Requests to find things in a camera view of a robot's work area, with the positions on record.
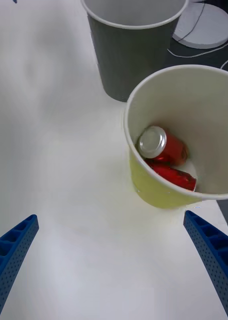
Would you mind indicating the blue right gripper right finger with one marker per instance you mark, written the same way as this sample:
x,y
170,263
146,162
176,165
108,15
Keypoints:
x,y
216,252

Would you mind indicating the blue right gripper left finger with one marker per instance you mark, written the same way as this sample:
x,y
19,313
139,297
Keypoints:
x,y
11,260

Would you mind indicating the orange can with gold top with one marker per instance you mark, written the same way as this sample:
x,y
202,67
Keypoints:
x,y
174,150

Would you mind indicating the crumpled red can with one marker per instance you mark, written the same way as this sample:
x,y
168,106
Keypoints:
x,y
174,176

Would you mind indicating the yellow-green plastic bin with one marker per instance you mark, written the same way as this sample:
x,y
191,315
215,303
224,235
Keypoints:
x,y
154,190

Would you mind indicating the grey plastic bin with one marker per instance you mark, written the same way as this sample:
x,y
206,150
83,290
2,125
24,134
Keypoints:
x,y
124,62

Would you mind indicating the round white disc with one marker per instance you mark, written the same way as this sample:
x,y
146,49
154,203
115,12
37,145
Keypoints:
x,y
211,27

